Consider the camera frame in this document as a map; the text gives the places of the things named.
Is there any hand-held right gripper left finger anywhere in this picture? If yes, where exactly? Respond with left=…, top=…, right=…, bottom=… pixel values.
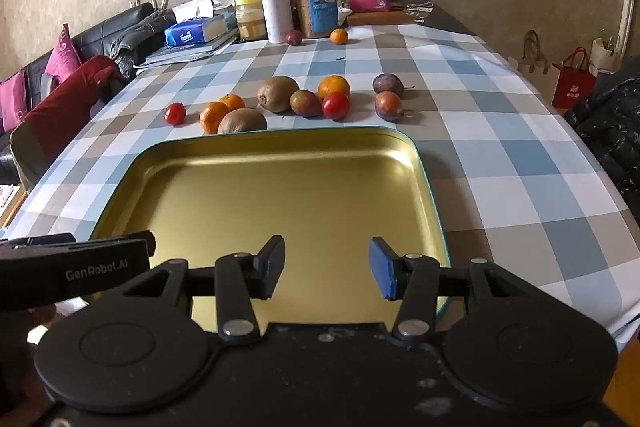
left=122, top=234, right=287, bottom=341

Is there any black leather sofa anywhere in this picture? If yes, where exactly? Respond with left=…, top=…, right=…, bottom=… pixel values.
left=0, top=2, right=157, bottom=180

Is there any checkered tablecloth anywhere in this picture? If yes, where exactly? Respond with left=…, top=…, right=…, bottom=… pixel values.
left=10, top=4, right=640, bottom=353

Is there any brown kiwi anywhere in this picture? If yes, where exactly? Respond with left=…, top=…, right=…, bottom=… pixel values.
left=217, top=107, right=268, bottom=135
left=257, top=76, right=301, bottom=114

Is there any dark jacket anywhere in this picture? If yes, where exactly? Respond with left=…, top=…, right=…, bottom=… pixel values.
left=565, top=57, right=640, bottom=219

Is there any dark purple plum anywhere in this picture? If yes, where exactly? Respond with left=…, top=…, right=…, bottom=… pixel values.
left=372, top=73, right=405, bottom=96

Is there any yellow lid jar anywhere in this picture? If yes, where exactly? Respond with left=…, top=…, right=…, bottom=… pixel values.
left=235, top=0, right=266, bottom=42

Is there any pink cushion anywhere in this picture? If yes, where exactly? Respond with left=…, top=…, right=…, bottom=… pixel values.
left=0, top=72, right=28, bottom=134
left=45, top=24, right=83, bottom=84

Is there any large orange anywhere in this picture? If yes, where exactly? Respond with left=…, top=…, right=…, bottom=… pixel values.
left=318, top=76, right=351, bottom=102

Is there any blue tissue pack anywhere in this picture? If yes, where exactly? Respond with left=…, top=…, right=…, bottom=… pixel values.
left=164, top=14, right=230, bottom=48

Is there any grey jacket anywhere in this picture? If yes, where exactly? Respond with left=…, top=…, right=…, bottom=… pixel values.
left=110, top=9, right=174, bottom=80

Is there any gold metal tray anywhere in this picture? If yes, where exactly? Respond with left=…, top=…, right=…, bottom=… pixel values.
left=90, top=125, right=453, bottom=323

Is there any pink pouch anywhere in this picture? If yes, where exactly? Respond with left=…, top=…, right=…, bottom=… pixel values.
left=346, top=0, right=391, bottom=14

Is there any dark red cloth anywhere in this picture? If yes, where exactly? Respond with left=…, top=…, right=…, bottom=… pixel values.
left=20, top=55, right=117, bottom=148

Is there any white paper bag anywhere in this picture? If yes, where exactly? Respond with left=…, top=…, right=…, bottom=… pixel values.
left=590, top=28, right=622, bottom=75

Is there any stack of books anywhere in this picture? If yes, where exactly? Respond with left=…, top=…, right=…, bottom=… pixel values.
left=135, top=29, right=239, bottom=68

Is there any white thermos bottle purple lid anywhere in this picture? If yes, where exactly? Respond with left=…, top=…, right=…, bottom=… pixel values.
left=256, top=0, right=294, bottom=44

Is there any beige paper bag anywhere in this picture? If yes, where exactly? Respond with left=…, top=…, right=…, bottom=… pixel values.
left=510, top=31, right=552, bottom=76

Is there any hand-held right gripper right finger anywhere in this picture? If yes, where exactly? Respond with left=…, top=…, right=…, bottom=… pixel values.
left=369, top=236, right=537, bottom=342

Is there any red paper bag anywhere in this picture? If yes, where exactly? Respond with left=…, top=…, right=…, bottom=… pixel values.
left=551, top=47, right=598, bottom=110

